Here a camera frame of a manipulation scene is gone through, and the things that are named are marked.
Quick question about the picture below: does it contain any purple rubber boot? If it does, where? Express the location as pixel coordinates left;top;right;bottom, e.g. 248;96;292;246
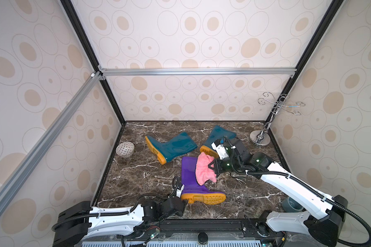
180;156;226;205

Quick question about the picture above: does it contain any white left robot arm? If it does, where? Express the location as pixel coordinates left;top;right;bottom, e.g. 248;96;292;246
52;197;188;247

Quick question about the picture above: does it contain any teal rubber boot left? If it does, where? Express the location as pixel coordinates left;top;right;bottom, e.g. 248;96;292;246
145;132;197;165

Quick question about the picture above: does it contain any black corner frame post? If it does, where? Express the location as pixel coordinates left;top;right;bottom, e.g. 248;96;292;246
265;1;345;124
60;0;126;125

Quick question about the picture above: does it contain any horizontal aluminium rail back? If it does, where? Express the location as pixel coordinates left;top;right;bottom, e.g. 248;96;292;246
101;67;297;76

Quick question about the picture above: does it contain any diagonal aluminium rail left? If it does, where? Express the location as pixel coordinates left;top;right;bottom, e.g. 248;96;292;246
0;71;103;217

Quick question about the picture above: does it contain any patterned black white bowl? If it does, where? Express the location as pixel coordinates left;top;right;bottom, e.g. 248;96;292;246
115;141;135;158

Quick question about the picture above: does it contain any teal rubber boot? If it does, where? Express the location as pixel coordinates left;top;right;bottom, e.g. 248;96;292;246
145;132;197;165
200;126;237;158

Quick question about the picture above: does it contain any black corner frame post left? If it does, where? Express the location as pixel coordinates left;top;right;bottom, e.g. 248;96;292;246
60;0;126;125

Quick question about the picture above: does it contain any black corner frame post right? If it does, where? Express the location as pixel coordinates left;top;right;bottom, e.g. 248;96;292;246
265;1;345;124

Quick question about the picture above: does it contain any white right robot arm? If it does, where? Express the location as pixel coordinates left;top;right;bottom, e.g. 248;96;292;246
208;137;371;247

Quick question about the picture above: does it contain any pink microfiber cloth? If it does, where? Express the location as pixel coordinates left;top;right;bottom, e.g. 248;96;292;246
195;152;217;185

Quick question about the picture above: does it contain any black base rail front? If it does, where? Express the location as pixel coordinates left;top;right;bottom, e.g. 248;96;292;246
130;219;285;240

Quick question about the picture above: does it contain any teal cup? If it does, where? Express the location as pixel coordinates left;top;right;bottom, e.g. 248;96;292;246
282;197;304;213

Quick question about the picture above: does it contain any teal rubber boot right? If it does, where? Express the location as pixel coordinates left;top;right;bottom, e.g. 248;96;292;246
200;126;237;158

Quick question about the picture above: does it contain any chrome mug tree stand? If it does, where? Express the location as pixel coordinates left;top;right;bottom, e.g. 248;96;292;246
249;92;306;147

